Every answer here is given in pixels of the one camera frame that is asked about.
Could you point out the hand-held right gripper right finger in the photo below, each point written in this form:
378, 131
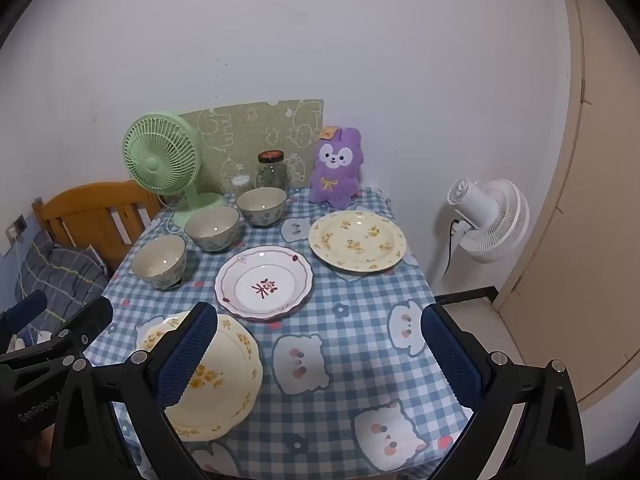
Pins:
450, 360

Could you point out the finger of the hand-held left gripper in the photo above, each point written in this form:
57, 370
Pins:
92, 315
27, 307

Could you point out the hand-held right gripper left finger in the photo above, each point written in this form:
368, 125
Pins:
185, 355

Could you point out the scalloped yellow flower plate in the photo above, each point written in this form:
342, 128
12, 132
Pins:
225, 380

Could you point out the cream bowl with leaf print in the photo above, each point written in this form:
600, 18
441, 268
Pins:
261, 205
212, 227
159, 262

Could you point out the white plate with red print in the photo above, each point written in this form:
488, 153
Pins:
264, 282

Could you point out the round yellow flower plate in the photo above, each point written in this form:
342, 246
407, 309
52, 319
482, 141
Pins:
357, 240

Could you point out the grey plaid pillow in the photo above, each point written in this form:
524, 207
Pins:
60, 270

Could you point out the wooden bed headboard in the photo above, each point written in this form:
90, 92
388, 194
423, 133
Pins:
85, 215

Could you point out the blue checkered tablecloth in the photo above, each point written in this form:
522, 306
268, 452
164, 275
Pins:
350, 350

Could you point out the white standing fan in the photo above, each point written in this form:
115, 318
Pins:
492, 220

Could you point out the green desk fan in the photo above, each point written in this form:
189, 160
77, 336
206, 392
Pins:
160, 160

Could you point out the cotton swab container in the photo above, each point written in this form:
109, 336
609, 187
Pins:
241, 183

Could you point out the glass jar with dark lid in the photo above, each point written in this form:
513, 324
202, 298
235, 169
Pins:
271, 170

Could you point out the beige wooden door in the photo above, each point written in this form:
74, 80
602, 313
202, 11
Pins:
600, 210

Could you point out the purple plush rabbit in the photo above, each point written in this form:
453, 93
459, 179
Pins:
336, 170

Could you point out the green printed mat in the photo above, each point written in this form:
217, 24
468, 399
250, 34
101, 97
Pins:
260, 125

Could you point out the wall socket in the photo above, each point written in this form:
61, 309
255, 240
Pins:
16, 227

